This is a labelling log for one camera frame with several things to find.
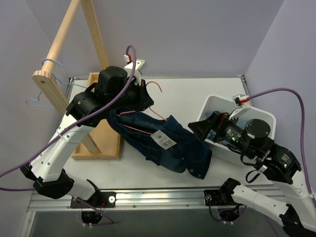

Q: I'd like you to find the pink wire hanger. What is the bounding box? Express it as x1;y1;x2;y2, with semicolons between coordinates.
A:
116;81;168;136

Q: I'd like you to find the dark blue denim skirt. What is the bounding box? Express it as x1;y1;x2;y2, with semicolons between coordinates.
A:
107;110;212;179

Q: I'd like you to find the light blue wire hanger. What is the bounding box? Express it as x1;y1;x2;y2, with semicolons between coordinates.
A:
25;70;86;113

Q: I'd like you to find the light blue denim skirt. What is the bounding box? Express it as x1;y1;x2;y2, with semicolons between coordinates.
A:
207;118;249;150

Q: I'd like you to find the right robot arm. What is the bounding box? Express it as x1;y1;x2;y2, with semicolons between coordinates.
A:
188;111;316;237

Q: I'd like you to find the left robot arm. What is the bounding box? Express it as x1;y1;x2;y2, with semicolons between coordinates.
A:
20;61;154;207

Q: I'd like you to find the white plastic basket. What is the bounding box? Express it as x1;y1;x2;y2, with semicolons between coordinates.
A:
197;94;276;167

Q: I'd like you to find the wooden clothes rack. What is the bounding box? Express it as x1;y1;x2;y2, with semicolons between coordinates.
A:
32;0;123;161

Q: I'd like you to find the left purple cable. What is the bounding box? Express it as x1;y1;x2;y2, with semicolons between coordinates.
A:
0;44;138;192

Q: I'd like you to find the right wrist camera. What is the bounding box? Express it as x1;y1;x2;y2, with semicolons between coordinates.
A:
229;94;251;120

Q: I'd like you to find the aluminium mounting rail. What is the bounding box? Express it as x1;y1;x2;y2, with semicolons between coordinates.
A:
27;186;287;213

